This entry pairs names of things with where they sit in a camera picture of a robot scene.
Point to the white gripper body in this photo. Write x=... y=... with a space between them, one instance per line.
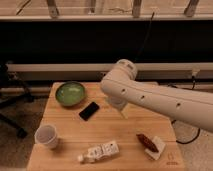
x=118 y=104

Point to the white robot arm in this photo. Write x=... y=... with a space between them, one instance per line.
x=192 y=107

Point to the green ceramic bowl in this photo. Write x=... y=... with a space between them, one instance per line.
x=70 y=93

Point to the black smartphone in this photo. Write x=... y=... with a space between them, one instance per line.
x=87 y=112

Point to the dark red snack wrapper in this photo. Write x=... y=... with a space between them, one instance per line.
x=147 y=143

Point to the white plastic bottle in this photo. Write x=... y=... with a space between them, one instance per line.
x=99 y=152

